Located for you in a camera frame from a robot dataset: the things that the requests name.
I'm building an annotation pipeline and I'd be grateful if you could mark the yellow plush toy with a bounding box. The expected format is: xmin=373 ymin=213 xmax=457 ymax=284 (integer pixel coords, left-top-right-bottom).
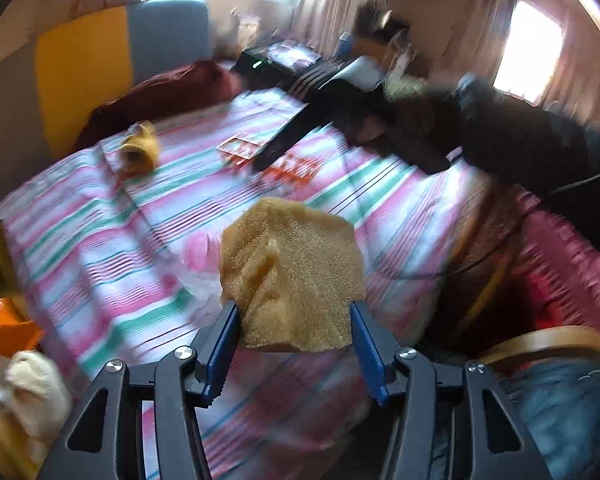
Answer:
xmin=117 ymin=121 xmax=162 ymax=181

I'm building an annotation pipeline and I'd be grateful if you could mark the pink plastic item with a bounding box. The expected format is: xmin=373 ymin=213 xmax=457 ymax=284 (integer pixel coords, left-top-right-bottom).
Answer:
xmin=182 ymin=232 xmax=223 ymax=273

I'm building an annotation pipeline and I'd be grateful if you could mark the thick yellow sponge block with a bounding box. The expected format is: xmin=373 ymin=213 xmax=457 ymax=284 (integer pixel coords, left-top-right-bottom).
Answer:
xmin=219 ymin=197 xmax=367 ymax=353

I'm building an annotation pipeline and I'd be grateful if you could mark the maroon cloth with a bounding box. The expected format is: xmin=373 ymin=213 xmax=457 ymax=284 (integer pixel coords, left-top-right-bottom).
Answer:
xmin=72 ymin=60 xmax=241 ymax=153

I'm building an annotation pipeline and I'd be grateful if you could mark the grey yellow blue sofa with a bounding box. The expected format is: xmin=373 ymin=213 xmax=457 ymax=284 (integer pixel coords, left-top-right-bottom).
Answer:
xmin=0 ymin=0 xmax=213 ymax=191

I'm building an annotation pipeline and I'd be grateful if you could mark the orange plastic grid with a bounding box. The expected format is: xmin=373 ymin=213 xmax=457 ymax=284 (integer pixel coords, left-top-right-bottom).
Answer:
xmin=260 ymin=155 xmax=321 ymax=186

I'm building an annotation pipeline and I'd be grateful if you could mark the person's right forearm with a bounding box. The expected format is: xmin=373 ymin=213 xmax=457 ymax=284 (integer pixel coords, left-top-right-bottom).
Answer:
xmin=380 ymin=72 xmax=600 ymax=201

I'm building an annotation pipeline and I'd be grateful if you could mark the wooden chair rim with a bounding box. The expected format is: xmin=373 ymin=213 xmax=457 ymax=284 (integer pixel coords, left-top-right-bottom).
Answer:
xmin=477 ymin=325 xmax=600 ymax=368

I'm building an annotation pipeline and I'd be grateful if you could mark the red cloth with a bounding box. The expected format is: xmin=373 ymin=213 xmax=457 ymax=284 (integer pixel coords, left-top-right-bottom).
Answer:
xmin=510 ymin=200 xmax=600 ymax=331

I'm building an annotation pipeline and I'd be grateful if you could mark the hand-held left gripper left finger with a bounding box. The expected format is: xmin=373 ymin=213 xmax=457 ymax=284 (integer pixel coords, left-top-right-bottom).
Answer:
xmin=37 ymin=301 xmax=241 ymax=480

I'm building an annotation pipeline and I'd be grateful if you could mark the orange packet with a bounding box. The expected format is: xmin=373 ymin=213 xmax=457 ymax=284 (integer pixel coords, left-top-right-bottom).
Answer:
xmin=0 ymin=297 xmax=43 ymax=356

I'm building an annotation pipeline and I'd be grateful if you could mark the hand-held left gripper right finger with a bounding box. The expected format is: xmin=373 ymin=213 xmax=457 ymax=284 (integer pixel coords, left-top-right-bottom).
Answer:
xmin=349 ymin=300 xmax=553 ymax=480

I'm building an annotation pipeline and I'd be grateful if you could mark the white soft cloth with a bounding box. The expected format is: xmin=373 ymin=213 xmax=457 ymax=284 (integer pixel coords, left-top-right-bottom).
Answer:
xmin=5 ymin=350 xmax=73 ymax=441

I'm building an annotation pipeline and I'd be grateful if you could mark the person's blue jeans leg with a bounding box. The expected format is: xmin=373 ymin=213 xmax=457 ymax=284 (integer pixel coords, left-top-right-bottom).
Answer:
xmin=430 ymin=357 xmax=600 ymax=480

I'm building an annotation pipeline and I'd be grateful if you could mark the striped pink green tablecloth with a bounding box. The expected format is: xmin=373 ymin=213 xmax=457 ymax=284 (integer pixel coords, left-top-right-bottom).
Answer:
xmin=0 ymin=87 xmax=486 ymax=480

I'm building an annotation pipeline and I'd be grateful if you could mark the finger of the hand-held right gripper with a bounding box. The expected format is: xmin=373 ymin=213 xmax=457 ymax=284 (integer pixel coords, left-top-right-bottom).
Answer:
xmin=252 ymin=102 xmax=333 ymax=171

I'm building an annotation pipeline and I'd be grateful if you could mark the cluttered side table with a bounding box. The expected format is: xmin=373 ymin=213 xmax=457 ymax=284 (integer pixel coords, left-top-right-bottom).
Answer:
xmin=215 ymin=0 xmax=416 ymax=61

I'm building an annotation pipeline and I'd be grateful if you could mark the red plastic frame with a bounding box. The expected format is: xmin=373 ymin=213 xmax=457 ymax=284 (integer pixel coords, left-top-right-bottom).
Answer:
xmin=217 ymin=132 xmax=268 ymax=166

